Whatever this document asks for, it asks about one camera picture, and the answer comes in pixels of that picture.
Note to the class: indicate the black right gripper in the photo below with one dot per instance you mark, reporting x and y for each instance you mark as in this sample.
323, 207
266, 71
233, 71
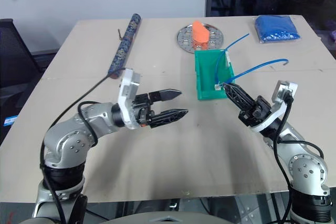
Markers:
258, 111

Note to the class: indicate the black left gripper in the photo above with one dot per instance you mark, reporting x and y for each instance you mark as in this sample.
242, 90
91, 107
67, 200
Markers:
143, 110

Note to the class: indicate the white coupler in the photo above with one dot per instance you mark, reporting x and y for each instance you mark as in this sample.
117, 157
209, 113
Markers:
218, 87

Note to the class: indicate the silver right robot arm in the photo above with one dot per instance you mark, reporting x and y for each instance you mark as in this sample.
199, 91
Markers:
307, 169

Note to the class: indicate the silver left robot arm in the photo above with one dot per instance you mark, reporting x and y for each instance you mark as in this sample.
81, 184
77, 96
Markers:
71, 142

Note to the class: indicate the green plastic bin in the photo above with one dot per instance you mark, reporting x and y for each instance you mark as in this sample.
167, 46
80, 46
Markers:
207, 77

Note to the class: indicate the perforated round metal plate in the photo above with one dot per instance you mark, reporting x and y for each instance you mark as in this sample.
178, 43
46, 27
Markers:
185, 37

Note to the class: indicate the orange foam piece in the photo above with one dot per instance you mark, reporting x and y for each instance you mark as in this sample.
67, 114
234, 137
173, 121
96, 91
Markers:
200, 33

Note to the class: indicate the blue patterned rolled scroll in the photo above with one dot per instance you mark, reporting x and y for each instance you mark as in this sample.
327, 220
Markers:
125, 44

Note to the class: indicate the blue bead bag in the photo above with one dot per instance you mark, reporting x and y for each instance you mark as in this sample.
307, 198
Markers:
277, 28

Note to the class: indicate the grey rounded robot body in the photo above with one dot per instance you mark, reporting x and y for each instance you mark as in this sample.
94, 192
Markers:
162, 218

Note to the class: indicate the blue label sticker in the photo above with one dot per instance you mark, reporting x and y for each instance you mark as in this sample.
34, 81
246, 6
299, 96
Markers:
11, 121

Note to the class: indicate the black office chair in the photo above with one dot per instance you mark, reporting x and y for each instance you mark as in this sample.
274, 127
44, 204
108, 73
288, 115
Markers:
13, 56

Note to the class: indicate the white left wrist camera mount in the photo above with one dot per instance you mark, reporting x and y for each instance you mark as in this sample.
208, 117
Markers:
127, 95

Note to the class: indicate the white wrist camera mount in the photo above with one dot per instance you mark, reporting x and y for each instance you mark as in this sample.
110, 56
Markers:
283, 90
127, 95

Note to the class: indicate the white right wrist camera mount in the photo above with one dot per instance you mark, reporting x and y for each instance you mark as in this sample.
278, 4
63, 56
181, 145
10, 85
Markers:
283, 90

